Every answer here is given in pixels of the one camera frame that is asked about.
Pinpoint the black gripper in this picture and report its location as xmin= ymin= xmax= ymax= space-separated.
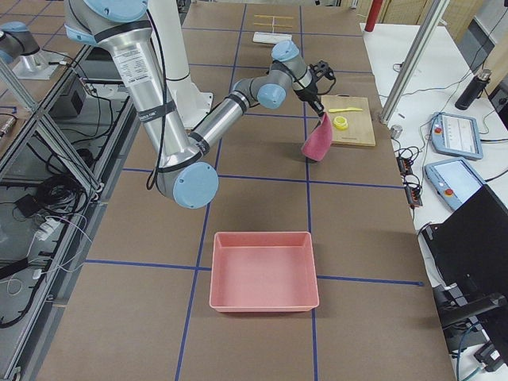
xmin=295 ymin=81 xmax=324 ymax=115

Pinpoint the pink cloth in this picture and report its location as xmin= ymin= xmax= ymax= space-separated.
xmin=301 ymin=113 xmax=333 ymax=162

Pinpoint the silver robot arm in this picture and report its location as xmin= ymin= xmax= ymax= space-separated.
xmin=64 ymin=1 xmax=325 ymax=209

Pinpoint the yellow plastic knife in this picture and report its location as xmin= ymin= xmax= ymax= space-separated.
xmin=328 ymin=106 xmax=364 ymax=114

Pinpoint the bamboo cutting board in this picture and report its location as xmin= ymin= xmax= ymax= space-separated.
xmin=321 ymin=95 xmax=375 ymax=147

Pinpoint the white rectangular tray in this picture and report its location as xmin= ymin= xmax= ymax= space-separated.
xmin=252 ymin=32 xmax=292 ymax=44

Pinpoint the red cylinder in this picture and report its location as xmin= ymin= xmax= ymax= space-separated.
xmin=364 ymin=0 xmax=383 ymax=32

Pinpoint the black orange connector box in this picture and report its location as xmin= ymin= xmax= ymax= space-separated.
xmin=404 ymin=184 xmax=423 ymax=209

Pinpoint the far teach pendant tablet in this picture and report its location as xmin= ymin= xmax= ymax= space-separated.
xmin=430 ymin=113 xmax=483 ymax=160

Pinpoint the teach pendant tablet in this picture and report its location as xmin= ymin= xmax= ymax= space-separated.
xmin=430 ymin=113 xmax=483 ymax=160
xmin=424 ymin=157 xmax=486 ymax=210

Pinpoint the near teach pendant tablet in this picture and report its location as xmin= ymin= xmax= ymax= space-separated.
xmin=424 ymin=157 xmax=486 ymax=210

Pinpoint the black thermos bottle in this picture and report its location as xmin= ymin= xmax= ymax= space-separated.
xmin=455 ymin=68 xmax=492 ymax=110

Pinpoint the pink plastic bin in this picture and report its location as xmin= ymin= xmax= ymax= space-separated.
xmin=209 ymin=232 xmax=320 ymax=313

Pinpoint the black laptop monitor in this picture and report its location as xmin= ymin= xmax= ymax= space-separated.
xmin=423 ymin=185 xmax=507 ymax=360

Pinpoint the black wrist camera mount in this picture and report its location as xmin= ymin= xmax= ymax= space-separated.
xmin=310 ymin=60 xmax=337 ymax=95

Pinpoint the aluminium frame post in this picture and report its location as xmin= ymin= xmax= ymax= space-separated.
xmin=379 ymin=0 xmax=450 ymax=125

